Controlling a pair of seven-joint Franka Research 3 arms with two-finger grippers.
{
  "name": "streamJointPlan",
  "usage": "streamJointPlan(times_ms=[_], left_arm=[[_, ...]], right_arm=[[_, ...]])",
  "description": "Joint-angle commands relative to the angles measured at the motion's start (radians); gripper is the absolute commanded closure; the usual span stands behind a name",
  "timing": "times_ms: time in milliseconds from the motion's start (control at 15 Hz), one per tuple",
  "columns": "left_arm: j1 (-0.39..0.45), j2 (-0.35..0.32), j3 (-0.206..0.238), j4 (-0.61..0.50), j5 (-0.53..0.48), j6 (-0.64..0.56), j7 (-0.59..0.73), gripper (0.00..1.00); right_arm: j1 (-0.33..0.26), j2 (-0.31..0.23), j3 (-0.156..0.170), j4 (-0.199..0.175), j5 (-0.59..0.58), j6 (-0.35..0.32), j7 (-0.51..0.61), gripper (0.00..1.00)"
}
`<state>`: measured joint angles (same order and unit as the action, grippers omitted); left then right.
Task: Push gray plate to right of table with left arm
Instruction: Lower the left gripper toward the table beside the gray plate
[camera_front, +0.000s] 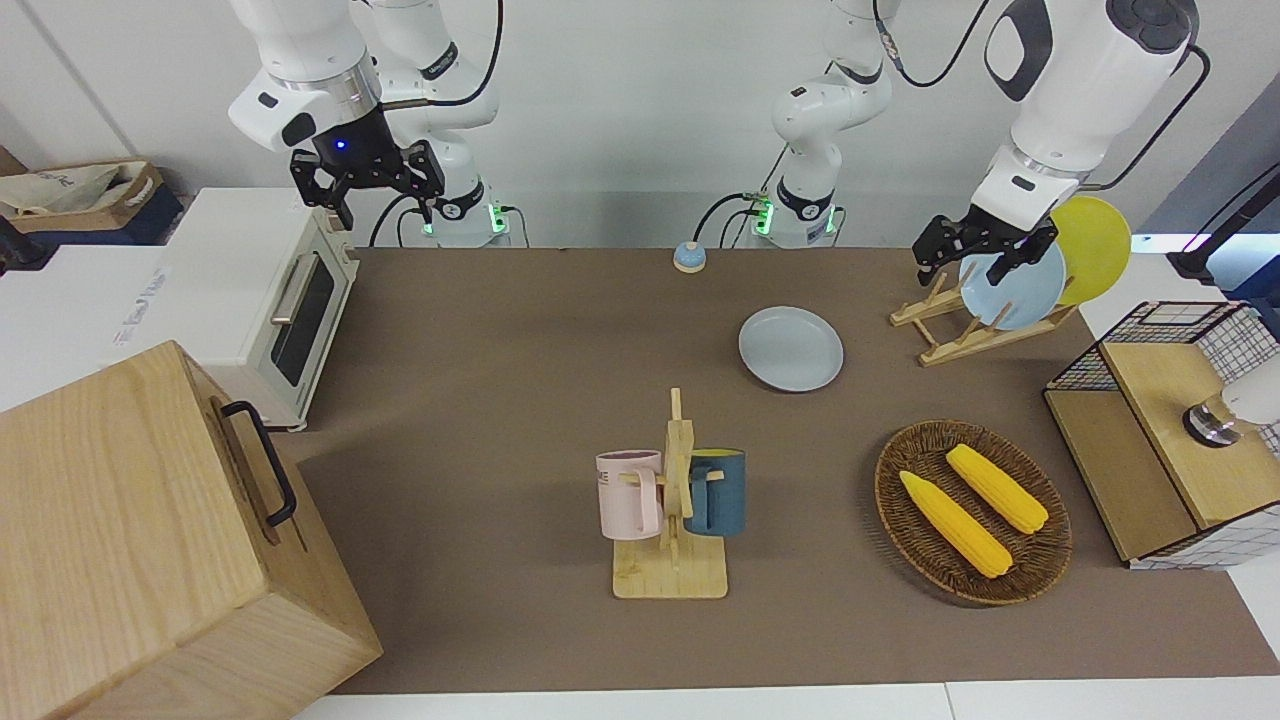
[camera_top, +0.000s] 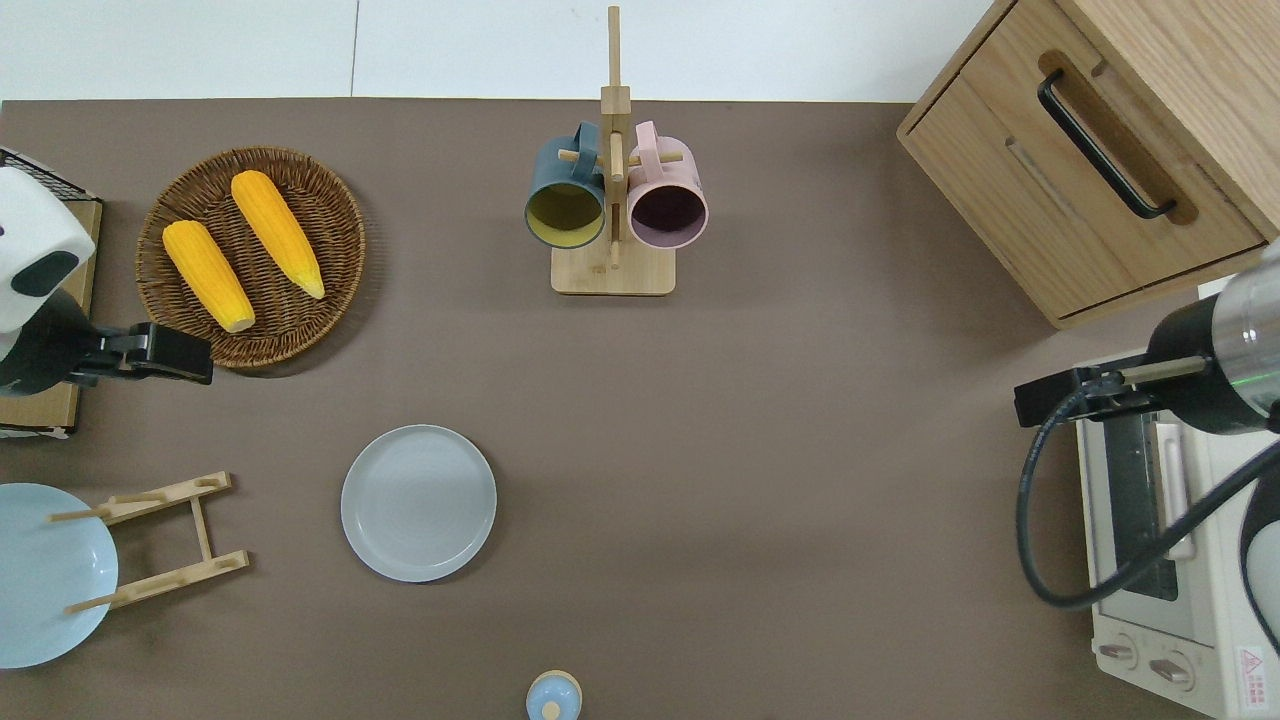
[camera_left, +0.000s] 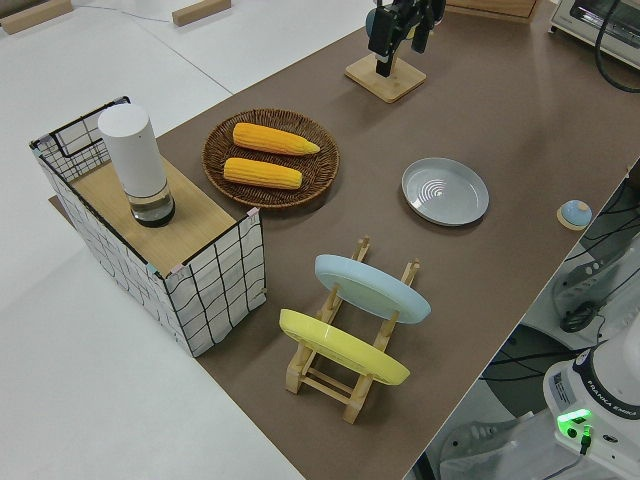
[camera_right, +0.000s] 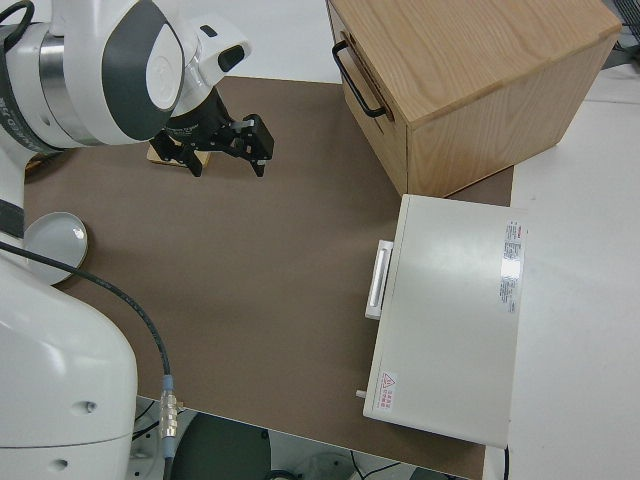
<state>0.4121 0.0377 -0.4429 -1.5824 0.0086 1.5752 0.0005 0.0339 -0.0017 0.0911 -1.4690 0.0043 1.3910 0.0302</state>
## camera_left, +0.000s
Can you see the arm gripper black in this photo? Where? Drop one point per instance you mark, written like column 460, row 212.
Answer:
column 420, row 12

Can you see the gray round plate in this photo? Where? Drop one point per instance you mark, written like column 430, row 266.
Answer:
column 445, row 192

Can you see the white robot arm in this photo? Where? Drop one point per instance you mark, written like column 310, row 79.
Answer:
column 610, row 390

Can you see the light blue plate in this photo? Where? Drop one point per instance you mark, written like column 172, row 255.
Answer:
column 370, row 290

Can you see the yellow plate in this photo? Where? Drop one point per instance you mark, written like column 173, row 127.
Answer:
column 340, row 345

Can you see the gray robot mounting plate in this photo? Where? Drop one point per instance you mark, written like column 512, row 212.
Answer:
column 480, row 440

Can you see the wooden mug stand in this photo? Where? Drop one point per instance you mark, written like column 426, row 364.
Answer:
column 402, row 87

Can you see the large wooden box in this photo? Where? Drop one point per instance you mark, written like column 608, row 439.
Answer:
column 500, row 7

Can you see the brown table mat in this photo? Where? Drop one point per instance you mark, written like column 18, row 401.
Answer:
column 475, row 125

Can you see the round brown wicker basket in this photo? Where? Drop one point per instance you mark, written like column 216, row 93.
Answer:
column 320, row 170

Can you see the yellow corn cob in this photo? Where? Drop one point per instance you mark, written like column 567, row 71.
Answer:
column 260, row 173
column 270, row 139

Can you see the cream toaster oven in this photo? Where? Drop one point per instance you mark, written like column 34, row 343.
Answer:
column 580, row 20

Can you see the light wooden block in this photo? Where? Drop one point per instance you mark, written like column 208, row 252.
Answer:
column 35, row 16
column 200, row 12

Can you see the light wooden basket lid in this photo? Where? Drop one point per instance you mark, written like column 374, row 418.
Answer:
column 200, row 230

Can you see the white cylinder with dark base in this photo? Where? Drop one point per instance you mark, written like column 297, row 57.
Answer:
column 135, row 160

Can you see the wooden dish rack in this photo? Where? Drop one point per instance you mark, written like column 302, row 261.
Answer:
column 296, row 377

